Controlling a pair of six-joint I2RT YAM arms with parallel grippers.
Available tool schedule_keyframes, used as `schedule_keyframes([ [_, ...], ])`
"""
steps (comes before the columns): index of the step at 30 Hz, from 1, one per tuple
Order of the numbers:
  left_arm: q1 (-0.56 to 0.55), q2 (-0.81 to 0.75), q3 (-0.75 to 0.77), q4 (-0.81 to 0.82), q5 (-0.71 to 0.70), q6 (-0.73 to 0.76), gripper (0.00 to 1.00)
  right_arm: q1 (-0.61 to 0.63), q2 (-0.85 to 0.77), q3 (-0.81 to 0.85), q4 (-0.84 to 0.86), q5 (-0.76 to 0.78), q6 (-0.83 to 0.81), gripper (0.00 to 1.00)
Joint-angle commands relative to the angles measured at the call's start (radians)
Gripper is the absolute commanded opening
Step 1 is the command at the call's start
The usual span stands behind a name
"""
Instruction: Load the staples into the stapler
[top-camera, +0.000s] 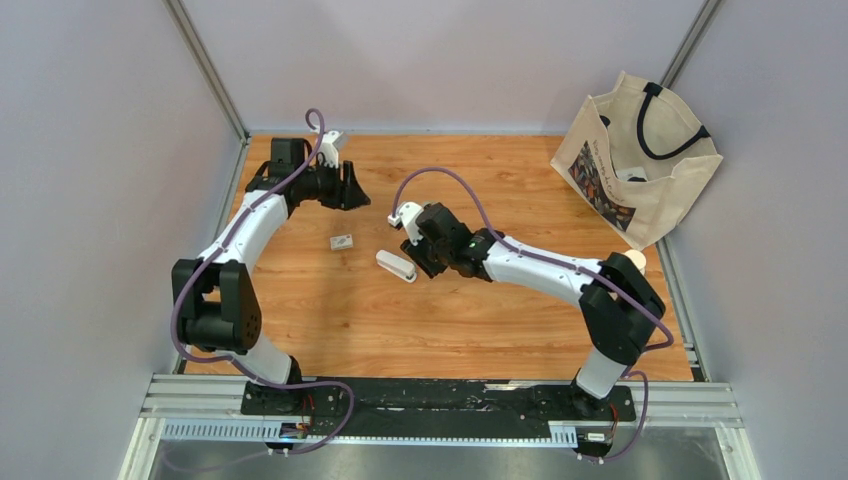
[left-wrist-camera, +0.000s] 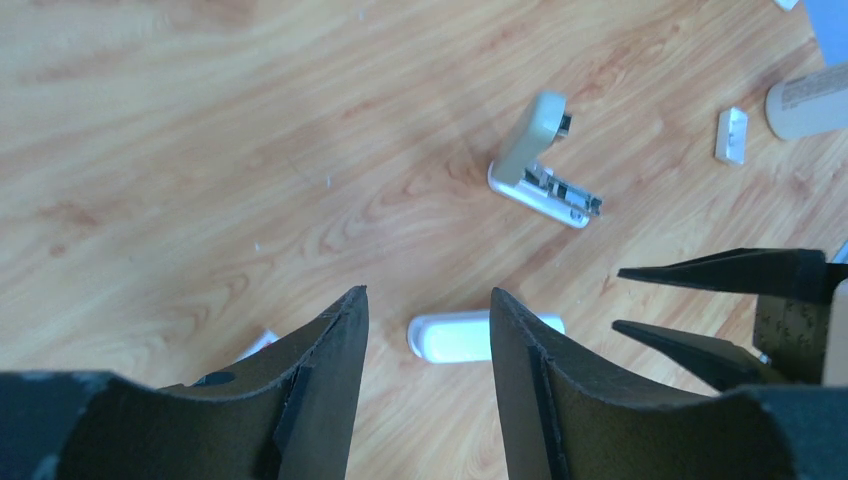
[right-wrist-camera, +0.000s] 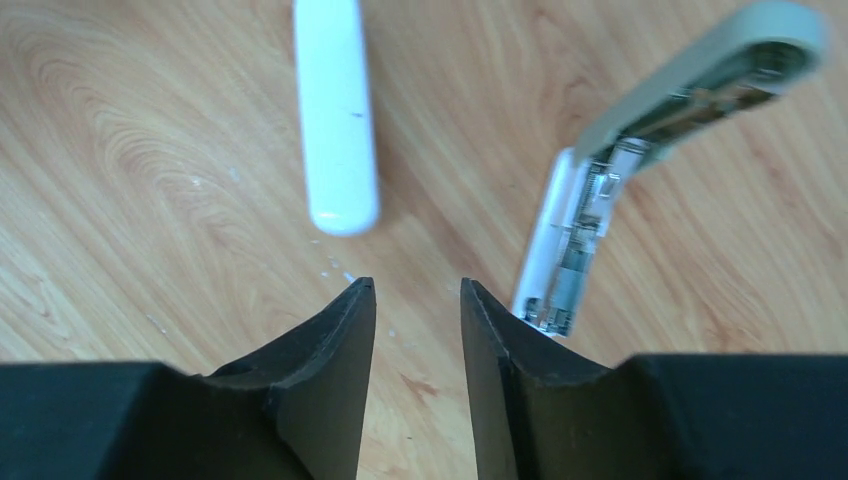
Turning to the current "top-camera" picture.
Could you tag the white staple box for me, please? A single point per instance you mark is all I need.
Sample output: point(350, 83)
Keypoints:
point(341, 242)

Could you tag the white stapler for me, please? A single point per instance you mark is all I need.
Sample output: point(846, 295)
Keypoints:
point(398, 266)

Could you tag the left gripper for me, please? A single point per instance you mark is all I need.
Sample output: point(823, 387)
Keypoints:
point(347, 195)

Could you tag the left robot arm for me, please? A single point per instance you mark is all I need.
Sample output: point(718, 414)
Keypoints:
point(216, 315)

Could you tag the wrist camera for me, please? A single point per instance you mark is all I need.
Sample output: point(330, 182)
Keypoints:
point(328, 153)
point(404, 217)

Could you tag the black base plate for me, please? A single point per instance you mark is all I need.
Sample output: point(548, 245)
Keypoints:
point(443, 408)

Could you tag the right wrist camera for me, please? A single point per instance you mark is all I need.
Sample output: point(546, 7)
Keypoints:
point(404, 217)

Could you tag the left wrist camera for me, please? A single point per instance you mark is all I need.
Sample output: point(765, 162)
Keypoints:
point(328, 153)

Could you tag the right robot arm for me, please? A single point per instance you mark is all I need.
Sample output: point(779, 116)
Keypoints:
point(620, 308)

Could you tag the beige canvas tote bag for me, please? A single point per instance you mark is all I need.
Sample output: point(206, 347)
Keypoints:
point(639, 157)

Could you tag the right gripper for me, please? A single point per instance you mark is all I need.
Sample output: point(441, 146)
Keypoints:
point(418, 253)

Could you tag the white plastic bottle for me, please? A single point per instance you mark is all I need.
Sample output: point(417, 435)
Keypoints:
point(638, 259)

